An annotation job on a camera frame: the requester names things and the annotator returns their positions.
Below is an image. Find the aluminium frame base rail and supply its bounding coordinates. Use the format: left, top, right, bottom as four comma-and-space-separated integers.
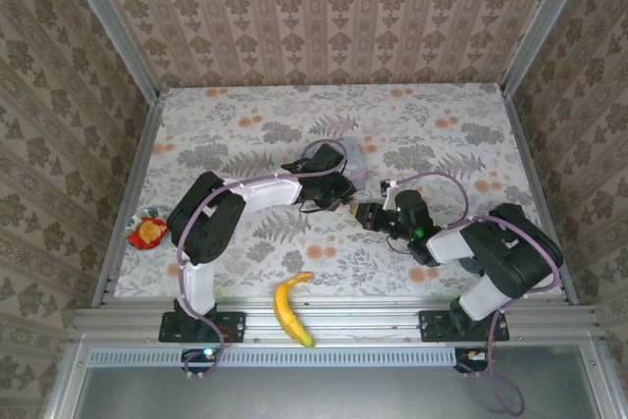
72, 294, 605, 342

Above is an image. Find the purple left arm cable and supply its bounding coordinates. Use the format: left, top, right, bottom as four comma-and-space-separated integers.
175, 138, 351, 382

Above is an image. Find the aluminium frame side rail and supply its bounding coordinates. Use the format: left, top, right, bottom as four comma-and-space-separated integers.
91, 94, 167, 308
498, 87, 581, 306

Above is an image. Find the yellow banana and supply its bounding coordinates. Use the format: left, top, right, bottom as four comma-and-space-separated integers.
273, 271, 317, 349

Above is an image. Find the aluminium frame corner post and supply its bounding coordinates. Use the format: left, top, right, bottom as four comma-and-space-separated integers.
499, 0, 596, 97
55, 0, 162, 102

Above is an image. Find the grey metal shelf panel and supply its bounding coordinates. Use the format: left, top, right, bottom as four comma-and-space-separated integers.
46, 342, 619, 419

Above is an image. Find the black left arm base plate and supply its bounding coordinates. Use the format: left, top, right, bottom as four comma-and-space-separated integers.
158, 310, 248, 344

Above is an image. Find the grey slotted cable duct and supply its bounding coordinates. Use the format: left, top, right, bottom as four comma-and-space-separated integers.
87, 345, 458, 368

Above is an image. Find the floral tablecloth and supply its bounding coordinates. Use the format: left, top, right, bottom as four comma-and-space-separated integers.
115, 83, 563, 300

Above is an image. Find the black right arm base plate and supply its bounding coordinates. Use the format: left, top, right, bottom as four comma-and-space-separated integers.
418, 309, 510, 343

